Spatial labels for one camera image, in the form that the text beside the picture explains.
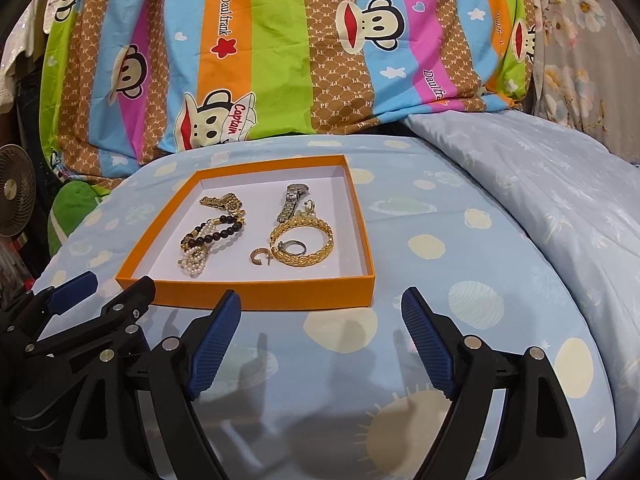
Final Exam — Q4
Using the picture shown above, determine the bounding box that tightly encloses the white lace cloth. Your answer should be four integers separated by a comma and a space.
0, 0, 51, 92

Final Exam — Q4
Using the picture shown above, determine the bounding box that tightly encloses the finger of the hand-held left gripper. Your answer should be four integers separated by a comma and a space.
20, 270, 99, 357
35, 275, 157, 362

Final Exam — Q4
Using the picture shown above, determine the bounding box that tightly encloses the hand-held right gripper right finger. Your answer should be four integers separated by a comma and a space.
401, 287, 586, 480

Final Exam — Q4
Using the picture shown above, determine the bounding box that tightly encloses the pale blue quilt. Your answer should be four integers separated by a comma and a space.
405, 110, 640, 461

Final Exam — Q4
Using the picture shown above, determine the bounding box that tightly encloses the light blue dotted bed sheet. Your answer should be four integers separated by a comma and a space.
30, 132, 621, 480

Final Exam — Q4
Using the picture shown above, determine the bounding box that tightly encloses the gold woven bracelet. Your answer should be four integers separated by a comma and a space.
269, 217, 334, 267

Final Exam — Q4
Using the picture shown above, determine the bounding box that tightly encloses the grey floral cloth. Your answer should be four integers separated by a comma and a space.
530, 0, 640, 166

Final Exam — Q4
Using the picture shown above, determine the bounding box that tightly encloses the orange shallow box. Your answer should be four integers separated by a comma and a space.
115, 154, 376, 310

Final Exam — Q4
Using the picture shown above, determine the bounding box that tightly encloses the gold chain watch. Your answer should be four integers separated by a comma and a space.
199, 192, 246, 222

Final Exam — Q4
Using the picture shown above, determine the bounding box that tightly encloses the pearl and gold bracelet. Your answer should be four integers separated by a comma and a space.
177, 245, 212, 279

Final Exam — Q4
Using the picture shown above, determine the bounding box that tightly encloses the round desk fan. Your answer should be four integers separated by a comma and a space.
0, 144, 37, 239

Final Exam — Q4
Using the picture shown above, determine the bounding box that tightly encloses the colourful striped printed blanket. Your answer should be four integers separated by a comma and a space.
42, 0, 539, 192

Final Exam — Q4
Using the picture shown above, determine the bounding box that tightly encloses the black bead bracelet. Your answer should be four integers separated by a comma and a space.
179, 212, 247, 257

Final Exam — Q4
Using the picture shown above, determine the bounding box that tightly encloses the silver metal watch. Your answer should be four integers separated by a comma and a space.
277, 183, 311, 224

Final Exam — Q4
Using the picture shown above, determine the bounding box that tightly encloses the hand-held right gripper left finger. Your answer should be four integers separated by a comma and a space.
57, 288, 244, 480

